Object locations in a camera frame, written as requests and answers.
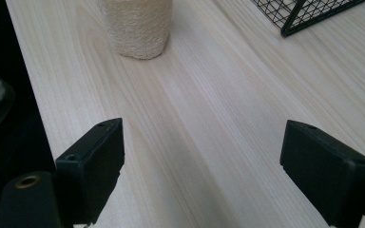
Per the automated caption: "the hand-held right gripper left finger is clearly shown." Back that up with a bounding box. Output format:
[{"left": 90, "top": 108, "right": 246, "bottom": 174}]
[{"left": 54, "top": 117, "right": 125, "bottom": 227}]

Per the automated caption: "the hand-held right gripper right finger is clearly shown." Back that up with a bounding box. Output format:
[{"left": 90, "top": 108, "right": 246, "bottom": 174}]
[{"left": 279, "top": 119, "right": 365, "bottom": 227}]

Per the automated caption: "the beige loofah sponge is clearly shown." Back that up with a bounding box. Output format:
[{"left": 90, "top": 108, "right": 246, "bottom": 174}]
[{"left": 97, "top": 0, "right": 174, "bottom": 61}]

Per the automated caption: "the black wire mesh basket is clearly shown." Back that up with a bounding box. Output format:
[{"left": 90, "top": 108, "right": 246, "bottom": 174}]
[{"left": 252, "top": 0, "right": 365, "bottom": 38}]

